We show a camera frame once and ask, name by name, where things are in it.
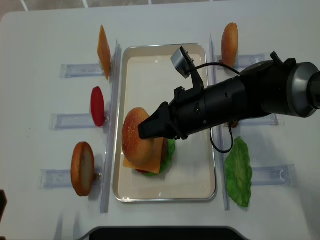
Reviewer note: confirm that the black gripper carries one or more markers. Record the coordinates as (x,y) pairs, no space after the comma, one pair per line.
(196,109)

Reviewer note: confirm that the sesame top bun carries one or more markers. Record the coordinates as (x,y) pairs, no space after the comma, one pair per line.
(135,149)

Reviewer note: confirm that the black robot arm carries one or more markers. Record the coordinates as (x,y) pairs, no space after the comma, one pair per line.
(270,87)

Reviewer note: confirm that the orange cheese slice on stack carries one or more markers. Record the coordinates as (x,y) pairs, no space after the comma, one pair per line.
(153,163)

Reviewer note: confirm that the green lettuce leaf on stack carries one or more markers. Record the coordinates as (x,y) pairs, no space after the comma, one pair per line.
(168,160)

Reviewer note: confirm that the red tomato slice on stack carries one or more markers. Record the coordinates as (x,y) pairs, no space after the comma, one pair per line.
(142,171)

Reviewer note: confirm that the upright red tomato slice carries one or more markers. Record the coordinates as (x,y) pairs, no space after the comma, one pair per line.
(97,106)

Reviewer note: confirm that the upright brown meat patty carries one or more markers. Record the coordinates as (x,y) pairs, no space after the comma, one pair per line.
(233,123)

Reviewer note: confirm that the upright green lettuce leaf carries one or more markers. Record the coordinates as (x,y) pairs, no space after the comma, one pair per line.
(238,173)

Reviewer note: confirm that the upright orange cheese slice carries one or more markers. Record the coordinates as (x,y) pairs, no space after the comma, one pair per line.
(104,53)

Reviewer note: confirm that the clear holder tomato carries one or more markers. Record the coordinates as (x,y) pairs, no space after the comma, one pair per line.
(71,121)

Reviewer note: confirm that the clear holder cheese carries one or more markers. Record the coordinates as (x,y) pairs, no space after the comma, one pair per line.
(81,70)

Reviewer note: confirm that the clear holder lettuce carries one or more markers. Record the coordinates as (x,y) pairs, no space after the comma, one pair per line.
(274,176)

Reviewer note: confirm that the brown patty on stack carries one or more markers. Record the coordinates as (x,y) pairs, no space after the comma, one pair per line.
(164,150)

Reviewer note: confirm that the cream metal baking tray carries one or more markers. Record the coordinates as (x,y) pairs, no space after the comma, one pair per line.
(148,78)

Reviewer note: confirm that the upright bottom bun left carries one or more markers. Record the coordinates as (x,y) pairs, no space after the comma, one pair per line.
(82,169)

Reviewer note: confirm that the clear holder right buns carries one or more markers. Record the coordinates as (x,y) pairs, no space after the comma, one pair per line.
(245,61)

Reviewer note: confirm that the black monitor bottom edge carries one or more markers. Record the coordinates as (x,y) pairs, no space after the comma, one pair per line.
(165,233)

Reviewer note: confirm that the golden bun standing right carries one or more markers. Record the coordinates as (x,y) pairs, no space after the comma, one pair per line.
(229,44)

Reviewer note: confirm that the clear holder left bun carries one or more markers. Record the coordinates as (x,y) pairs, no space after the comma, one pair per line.
(54,179)

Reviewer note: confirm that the brown object left edge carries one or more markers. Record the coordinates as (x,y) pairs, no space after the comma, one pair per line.
(3,203)

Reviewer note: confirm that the long clear left rail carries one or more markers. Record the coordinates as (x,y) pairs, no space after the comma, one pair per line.
(112,127)

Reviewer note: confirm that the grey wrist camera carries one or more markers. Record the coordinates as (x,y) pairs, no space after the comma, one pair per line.
(182,62)

